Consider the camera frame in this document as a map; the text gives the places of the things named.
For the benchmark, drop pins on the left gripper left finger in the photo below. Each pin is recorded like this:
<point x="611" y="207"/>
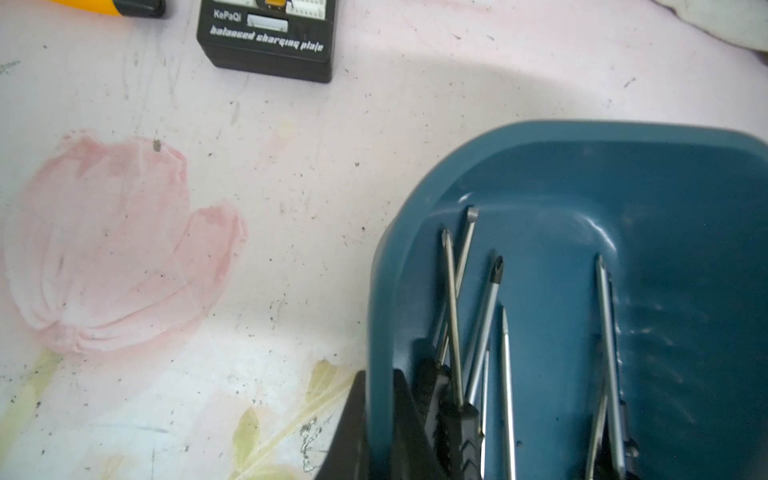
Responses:
<point x="347" y="457"/>

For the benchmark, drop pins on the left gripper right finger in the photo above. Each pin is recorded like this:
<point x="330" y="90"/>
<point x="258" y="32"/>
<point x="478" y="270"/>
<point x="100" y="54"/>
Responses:
<point x="412" y="457"/>

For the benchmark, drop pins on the teal plastic storage box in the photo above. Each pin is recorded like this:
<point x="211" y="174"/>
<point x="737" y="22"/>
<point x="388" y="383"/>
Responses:
<point x="679" y="215"/>

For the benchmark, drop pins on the black balanced charging board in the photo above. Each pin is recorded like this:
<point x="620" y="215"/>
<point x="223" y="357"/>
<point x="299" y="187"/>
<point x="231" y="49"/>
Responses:
<point x="291" y="39"/>

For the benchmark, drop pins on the yellow utility knife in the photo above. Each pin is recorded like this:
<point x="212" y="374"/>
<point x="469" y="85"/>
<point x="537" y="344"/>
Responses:
<point x="125" y="8"/>

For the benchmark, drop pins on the yellow white work gloves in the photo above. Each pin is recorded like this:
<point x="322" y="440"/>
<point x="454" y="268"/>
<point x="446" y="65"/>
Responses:
<point x="741" y="23"/>

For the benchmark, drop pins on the black grey handle screwdriver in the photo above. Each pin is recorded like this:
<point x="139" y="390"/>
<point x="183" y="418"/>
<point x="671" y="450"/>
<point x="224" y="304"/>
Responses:
<point x="458" y="420"/>

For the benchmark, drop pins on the slim black handle screwdriver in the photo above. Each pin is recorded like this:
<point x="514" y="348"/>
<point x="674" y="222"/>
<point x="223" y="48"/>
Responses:
<point x="433" y="374"/>

